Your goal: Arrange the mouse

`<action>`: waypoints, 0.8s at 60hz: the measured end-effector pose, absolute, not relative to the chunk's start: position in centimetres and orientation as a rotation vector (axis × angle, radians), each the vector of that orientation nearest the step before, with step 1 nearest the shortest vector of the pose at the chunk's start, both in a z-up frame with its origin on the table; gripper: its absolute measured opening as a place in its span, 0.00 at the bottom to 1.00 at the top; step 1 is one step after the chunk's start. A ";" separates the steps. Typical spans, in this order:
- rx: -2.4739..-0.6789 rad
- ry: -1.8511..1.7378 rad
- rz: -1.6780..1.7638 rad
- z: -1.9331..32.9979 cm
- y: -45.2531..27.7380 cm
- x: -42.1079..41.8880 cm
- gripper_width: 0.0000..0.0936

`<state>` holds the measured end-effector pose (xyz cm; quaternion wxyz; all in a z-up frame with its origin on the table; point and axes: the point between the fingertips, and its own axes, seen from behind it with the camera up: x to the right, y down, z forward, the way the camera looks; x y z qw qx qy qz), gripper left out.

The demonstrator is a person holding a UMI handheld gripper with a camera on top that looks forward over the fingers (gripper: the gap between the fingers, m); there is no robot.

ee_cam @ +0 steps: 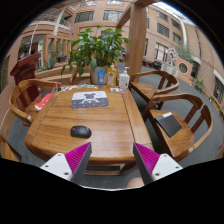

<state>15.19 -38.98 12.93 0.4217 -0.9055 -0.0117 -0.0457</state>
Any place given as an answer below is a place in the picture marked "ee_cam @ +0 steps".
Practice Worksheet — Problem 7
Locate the wooden chair far right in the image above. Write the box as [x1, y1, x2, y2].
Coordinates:
[129, 70, 179, 102]

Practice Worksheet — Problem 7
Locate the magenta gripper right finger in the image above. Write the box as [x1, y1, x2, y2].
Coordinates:
[133, 143, 182, 185]

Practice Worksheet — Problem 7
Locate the blue tube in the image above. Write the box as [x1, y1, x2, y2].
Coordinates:
[97, 69, 105, 87]

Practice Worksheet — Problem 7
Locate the wooden pillar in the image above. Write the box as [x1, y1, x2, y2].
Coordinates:
[126, 0, 147, 75]

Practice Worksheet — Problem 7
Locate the clear pump sanitizer bottle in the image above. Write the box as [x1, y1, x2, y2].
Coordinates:
[119, 68, 130, 89]

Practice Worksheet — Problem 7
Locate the yellow bottle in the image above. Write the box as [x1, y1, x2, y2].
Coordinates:
[107, 64, 117, 87]

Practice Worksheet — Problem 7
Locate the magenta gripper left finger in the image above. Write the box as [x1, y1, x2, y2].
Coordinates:
[41, 143, 92, 185]

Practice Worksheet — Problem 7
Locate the wooden chair near right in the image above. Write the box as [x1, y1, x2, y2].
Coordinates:
[142, 93, 213, 161]

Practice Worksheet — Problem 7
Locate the black computer mouse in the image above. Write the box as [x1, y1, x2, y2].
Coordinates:
[70, 126, 92, 138]

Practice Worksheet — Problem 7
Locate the wooden chair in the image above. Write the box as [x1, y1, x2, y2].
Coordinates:
[69, 66, 91, 85]
[142, 93, 213, 161]
[9, 79, 61, 126]
[129, 70, 179, 102]

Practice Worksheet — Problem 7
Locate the red white package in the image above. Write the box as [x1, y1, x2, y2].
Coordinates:
[35, 93, 53, 111]

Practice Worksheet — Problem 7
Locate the black notebook on chair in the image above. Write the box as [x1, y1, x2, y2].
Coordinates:
[155, 112, 181, 137]

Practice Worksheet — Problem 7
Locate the dark red wooden podium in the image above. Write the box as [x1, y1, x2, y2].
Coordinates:
[10, 53, 40, 106]

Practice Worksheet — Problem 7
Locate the wooden chair left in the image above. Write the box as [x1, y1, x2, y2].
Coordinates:
[9, 79, 61, 126]

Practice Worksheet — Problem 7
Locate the potted green plant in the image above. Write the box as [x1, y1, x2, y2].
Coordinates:
[68, 28, 131, 75]

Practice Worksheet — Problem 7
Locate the wooden chair far behind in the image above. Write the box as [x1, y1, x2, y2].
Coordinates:
[69, 66, 91, 85]

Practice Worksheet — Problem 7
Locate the grey patterned mouse pad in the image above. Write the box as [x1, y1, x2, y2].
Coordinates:
[70, 91, 109, 109]

